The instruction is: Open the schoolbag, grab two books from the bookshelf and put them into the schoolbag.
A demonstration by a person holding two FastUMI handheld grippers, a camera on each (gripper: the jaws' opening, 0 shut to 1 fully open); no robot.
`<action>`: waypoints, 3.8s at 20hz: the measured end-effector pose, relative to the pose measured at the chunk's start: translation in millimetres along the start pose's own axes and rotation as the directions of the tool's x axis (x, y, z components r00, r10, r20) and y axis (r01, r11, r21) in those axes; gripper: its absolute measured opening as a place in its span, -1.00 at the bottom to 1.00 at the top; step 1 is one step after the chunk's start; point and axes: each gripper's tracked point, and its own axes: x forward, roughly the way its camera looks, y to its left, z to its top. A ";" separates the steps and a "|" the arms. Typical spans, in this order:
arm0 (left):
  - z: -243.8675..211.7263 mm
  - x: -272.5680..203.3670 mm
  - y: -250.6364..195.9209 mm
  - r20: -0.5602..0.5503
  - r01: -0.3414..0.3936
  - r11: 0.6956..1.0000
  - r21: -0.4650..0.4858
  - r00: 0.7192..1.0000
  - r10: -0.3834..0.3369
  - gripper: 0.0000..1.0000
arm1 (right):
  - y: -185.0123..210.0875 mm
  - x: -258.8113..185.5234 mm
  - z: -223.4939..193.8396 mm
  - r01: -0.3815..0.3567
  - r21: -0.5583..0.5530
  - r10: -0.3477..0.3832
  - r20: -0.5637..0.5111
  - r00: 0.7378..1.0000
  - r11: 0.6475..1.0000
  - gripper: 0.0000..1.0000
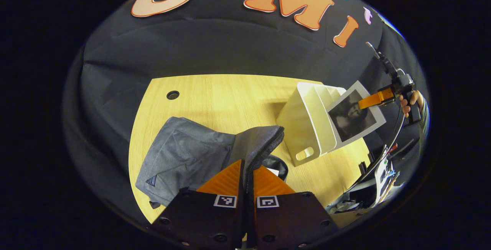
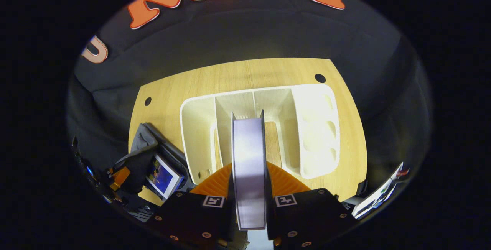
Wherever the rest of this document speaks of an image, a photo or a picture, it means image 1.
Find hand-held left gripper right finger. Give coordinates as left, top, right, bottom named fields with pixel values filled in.
left=247, top=165, right=339, bottom=250

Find tangle of black cables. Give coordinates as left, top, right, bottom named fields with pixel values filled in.
left=327, top=106, right=408, bottom=214

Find white bookshelf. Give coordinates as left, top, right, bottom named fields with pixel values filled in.
left=276, top=82, right=348, bottom=167

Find grey schoolbag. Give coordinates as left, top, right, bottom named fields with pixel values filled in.
left=135, top=117, right=289, bottom=209

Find grey picture cover book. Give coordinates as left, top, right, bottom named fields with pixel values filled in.
left=327, top=80, right=387, bottom=143

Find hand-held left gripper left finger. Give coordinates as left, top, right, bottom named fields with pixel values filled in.
left=151, top=160, right=246, bottom=250

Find white printed papers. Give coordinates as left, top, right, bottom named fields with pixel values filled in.
left=374, top=154, right=401, bottom=206

